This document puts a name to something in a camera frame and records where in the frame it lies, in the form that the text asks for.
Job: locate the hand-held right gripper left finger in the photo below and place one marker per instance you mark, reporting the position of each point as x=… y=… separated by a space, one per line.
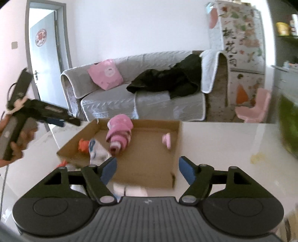
x=109 y=169

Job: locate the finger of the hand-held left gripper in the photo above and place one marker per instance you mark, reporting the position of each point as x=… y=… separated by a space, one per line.
x=55 y=122
x=73 y=121

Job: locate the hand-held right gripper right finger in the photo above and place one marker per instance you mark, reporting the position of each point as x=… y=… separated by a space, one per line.
x=187 y=171

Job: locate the cardboard box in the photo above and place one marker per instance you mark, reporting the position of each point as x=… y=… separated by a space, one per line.
x=144 y=162

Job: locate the white glossy desktop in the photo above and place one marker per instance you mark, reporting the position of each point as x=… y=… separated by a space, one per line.
x=232 y=144

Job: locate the person's left hand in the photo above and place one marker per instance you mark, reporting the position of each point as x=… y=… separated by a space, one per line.
x=29 y=137

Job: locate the white blue sock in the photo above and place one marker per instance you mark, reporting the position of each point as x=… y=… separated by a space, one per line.
x=97 y=153

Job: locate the small orange toy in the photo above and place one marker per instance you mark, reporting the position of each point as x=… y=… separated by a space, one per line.
x=83 y=145

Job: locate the small pink roll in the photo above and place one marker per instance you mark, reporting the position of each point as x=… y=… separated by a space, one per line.
x=167 y=140

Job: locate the pink striped rolled sock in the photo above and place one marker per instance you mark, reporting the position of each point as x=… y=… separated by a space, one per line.
x=120 y=130

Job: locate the grey blue door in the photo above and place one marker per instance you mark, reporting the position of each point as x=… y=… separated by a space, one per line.
x=46 y=60

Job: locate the pink cushion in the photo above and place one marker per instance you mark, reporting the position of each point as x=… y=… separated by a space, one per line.
x=104 y=74

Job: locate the grey covered sofa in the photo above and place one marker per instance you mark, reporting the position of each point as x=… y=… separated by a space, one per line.
x=216 y=107

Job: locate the round red door decoration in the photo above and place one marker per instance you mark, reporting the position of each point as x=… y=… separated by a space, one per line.
x=40 y=37

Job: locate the grey quilted seat cover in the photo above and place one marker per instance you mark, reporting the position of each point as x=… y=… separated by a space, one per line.
x=151 y=107

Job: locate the grey quilted backrest cover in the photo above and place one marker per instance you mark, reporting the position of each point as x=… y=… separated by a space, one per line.
x=144 y=62

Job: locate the black clothing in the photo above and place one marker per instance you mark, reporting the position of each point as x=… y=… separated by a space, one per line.
x=163 y=79

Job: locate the pink child chair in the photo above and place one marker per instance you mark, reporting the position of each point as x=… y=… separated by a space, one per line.
x=263 y=102

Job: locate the white quilted armrest cover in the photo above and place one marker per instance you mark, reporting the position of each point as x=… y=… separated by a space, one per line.
x=209 y=69

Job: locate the glass fish bowl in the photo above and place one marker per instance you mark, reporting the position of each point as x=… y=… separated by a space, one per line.
x=288 y=121

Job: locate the grey shelf cabinet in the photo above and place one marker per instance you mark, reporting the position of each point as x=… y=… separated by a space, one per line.
x=286 y=79

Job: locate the floral covered fridge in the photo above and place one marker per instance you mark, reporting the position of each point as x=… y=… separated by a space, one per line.
x=242 y=35

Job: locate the yellow container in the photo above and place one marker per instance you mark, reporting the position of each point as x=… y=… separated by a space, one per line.
x=282 y=29

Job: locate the wall switch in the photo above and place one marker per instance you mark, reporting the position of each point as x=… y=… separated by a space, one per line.
x=14 y=45

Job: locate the grey door frame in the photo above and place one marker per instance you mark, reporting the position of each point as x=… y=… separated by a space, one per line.
x=63 y=39

